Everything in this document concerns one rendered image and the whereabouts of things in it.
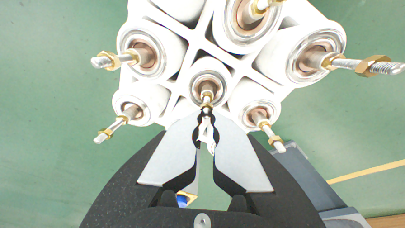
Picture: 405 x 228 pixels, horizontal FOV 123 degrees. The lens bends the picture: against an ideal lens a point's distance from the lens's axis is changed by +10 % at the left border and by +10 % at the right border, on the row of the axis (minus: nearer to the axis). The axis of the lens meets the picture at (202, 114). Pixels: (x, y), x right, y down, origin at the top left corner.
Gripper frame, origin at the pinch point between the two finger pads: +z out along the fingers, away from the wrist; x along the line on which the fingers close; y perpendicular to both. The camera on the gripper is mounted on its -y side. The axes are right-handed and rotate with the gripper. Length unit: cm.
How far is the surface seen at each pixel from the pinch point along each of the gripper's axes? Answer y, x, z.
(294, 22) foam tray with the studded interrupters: -10.2, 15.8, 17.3
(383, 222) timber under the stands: 123, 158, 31
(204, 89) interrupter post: -0.3, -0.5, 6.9
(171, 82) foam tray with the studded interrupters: 1.6, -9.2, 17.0
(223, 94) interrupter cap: 1.3, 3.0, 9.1
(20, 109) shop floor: 23, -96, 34
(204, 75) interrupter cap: -2.0, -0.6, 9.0
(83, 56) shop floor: -2, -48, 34
